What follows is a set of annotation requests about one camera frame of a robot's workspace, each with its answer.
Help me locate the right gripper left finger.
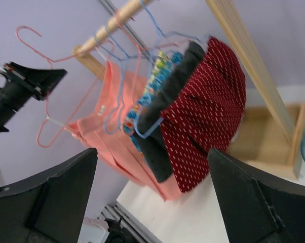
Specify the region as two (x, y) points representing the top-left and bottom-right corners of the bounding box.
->
(0, 148), (97, 242)

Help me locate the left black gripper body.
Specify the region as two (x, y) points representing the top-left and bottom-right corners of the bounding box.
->
(0, 63), (31, 122)

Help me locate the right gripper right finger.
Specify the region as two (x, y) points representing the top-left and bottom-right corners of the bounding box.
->
(208, 148), (305, 242)

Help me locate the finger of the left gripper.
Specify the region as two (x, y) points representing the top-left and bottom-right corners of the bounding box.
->
(9, 62), (67, 100)

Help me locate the pink wire hanger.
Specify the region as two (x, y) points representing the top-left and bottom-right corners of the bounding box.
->
(15, 25), (115, 148)

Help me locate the pink pleated skirt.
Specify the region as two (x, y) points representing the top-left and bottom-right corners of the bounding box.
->
(64, 60), (183, 203)

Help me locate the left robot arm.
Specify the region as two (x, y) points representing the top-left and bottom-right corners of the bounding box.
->
(0, 62), (67, 133)

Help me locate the blue hanger under floral skirt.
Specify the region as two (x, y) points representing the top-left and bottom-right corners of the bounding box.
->
(129, 37), (188, 83)

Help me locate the blue hanger under lemon skirt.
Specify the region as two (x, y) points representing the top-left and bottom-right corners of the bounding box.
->
(95, 37), (147, 135)

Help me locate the red dotted skirt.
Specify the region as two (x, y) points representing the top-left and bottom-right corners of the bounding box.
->
(160, 37), (246, 193)

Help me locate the dark grey dotted skirt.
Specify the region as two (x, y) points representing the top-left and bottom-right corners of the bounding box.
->
(132, 42), (205, 183)

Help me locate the yellow lemon print skirt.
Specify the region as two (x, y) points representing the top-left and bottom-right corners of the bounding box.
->
(151, 51), (169, 76)

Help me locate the blue floral skirt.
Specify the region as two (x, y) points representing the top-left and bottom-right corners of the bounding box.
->
(123, 52), (183, 136)

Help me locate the blue hanger under red skirt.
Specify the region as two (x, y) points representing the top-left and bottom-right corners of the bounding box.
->
(134, 1), (203, 139)

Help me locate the wooden clothes rack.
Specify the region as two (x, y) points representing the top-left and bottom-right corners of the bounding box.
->
(71, 0), (305, 181)

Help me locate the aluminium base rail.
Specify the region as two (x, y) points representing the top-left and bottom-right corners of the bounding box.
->
(97, 201), (162, 243)

